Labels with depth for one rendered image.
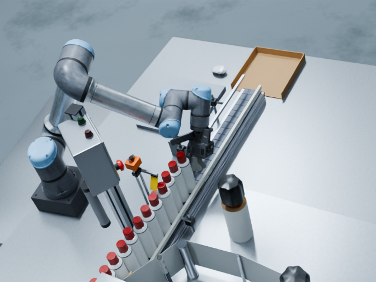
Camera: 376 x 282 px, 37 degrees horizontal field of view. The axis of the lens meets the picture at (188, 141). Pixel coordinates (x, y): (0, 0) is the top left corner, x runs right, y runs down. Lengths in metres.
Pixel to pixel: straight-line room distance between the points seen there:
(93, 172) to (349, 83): 1.38
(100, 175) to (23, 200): 0.89
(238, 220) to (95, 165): 0.54
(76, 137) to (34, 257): 0.77
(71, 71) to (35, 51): 3.16
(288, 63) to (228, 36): 1.78
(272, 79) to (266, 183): 0.64
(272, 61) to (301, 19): 1.79
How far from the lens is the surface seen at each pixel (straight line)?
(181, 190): 2.14
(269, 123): 2.49
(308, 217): 2.08
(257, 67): 2.79
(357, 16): 4.56
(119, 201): 2.05
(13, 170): 2.72
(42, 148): 2.25
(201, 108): 2.08
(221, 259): 1.86
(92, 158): 1.67
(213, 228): 2.10
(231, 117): 2.48
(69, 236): 2.33
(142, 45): 4.68
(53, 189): 2.33
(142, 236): 1.97
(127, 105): 1.96
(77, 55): 2.02
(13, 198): 2.60
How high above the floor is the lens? 2.55
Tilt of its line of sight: 44 degrees down
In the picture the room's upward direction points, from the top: 16 degrees counter-clockwise
